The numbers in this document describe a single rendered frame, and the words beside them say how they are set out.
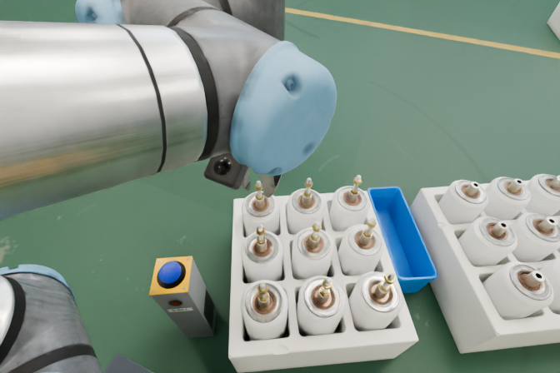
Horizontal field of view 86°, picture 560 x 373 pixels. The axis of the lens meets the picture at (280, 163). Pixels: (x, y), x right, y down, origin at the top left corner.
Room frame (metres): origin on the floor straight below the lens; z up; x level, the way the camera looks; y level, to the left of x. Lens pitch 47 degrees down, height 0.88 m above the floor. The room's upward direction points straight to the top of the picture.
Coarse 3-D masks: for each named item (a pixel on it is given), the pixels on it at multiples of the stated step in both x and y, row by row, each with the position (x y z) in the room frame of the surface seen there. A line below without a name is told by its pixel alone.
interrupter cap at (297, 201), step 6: (300, 192) 0.47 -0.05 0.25; (312, 192) 0.47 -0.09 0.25; (294, 198) 0.46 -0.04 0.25; (300, 198) 0.46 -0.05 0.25; (312, 198) 0.46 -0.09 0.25; (318, 198) 0.46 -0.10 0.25; (294, 204) 0.44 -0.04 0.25; (300, 204) 0.44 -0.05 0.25; (312, 204) 0.44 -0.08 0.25; (318, 204) 0.44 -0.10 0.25; (300, 210) 0.42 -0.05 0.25; (306, 210) 0.42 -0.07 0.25; (312, 210) 0.42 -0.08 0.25
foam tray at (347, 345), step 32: (288, 256) 0.33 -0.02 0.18; (384, 256) 0.33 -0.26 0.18; (288, 288) 0.26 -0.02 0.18; (352, 288) 0.27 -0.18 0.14; (288, 320) 0.19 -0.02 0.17; (256, 352) 0.13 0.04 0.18; (288, 352) 0.13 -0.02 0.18; (320, 352) 0.13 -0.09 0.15; (352, 352) 0.14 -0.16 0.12; (384, 352) 0.15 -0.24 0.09
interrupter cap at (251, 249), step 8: (248, 240) 0.34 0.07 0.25; (256, 240) 0.34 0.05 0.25; (272, 240) 0.34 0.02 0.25; (248, 248) 0.32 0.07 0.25; (256, 248) 0.32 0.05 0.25; (272, 248) 0.32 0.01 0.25; (248, 256) 0.30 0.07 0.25; (256, 256) 0.30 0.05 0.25; (264, 256) 0.30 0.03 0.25; (272, 256) 0.30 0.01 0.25
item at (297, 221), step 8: (288, 200) 0.46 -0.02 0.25; (288, 208) 0.43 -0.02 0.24; (320, 208) 0.43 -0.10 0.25; (288, 216) 0.43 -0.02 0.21; (296, 216) 0.41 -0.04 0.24; (304, 216) 0.40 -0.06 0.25; (312, 216) 0.40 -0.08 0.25; (320, 216) 0.41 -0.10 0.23; (288, 224) 0.43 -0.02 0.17; (296, 224) 0.41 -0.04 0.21; (304, 224) 0.40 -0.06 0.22; (312, 224) 0.40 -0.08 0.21; (320, 224) 0.42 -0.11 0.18; (288, 232) 0.43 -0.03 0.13; (296, 232) 0.41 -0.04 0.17
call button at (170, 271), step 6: (168, 264) 0.24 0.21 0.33; (174, 264) 0.24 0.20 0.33; (162, 270) 0.23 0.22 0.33; (168, 270) 0.23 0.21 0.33; (174, 270) 0.23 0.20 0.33; (180, 270) 0.23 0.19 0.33; (162, 276) 0.22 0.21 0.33; (168, 276) 0.22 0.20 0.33; (174, 276) 0.22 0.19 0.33; (168, 282) 0.21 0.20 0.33
